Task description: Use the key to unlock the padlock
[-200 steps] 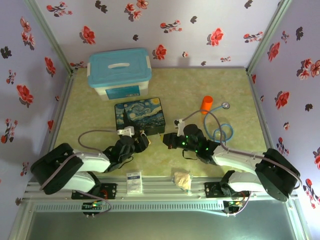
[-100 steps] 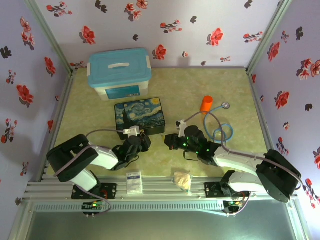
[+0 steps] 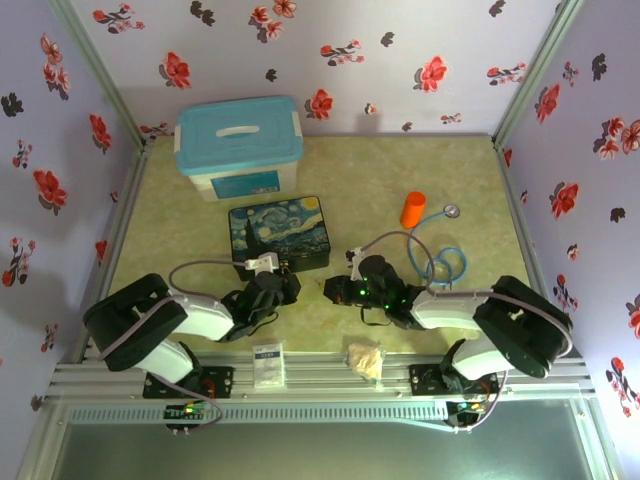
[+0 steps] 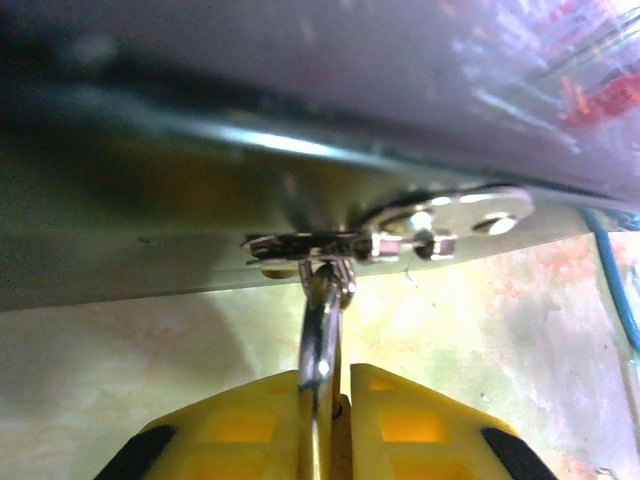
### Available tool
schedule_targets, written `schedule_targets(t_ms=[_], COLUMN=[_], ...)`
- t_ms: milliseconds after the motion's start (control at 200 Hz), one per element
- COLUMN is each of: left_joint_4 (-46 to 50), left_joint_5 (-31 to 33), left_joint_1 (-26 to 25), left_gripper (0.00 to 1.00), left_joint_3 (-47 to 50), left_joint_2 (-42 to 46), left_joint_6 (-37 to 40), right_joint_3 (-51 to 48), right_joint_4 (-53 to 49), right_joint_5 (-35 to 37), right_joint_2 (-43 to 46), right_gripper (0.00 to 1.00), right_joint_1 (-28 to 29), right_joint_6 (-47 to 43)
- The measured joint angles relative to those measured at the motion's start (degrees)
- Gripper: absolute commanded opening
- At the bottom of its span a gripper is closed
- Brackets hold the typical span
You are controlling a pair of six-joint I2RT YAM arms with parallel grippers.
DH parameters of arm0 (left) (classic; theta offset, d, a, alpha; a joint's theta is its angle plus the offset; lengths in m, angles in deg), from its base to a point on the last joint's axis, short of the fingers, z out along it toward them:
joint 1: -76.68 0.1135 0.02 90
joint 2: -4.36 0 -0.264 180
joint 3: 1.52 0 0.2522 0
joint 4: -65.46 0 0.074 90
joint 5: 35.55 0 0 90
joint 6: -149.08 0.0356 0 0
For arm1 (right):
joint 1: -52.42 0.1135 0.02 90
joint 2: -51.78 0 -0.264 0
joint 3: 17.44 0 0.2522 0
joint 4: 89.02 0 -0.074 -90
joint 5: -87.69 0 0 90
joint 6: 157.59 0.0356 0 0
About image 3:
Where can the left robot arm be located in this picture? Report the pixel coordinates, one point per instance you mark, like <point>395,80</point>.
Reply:
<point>200,320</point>

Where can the starry night tin box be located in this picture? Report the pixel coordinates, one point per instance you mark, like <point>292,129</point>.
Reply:
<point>280,230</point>

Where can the small white packet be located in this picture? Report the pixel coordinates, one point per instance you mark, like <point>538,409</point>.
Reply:
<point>269,365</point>

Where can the plastic bag with beige contents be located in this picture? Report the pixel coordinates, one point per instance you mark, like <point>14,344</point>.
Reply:
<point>367,361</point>

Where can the orange plastic cylinder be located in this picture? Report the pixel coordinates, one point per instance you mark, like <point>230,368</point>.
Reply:
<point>413,210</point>

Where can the blue tube stethoscope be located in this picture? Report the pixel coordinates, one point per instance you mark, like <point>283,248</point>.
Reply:
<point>452,211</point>

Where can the blue lidded white storage box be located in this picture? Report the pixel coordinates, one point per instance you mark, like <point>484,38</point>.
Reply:
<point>240,135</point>

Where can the grey metal panel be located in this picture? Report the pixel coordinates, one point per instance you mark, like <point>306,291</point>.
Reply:
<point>320,455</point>

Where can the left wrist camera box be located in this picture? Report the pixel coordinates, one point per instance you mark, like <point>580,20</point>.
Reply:
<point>262,262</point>

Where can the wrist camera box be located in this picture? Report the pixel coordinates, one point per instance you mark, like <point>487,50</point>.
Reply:
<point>262,262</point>
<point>356,262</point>

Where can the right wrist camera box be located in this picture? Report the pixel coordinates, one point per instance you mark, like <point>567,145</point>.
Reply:
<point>356,262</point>

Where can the aluminium base frame rail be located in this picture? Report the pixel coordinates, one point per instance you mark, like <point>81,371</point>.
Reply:
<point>315,375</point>

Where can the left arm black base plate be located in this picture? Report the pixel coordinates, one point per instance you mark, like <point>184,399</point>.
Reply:
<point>222,382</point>

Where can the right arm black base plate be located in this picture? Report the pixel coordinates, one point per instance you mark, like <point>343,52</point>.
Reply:
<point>425,380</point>

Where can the aluminium side rail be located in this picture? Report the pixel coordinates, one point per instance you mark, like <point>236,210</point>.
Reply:
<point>131,190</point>
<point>520,220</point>

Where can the aluminium corner post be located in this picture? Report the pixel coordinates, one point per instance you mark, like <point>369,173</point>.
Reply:
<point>537,70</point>
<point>100,70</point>

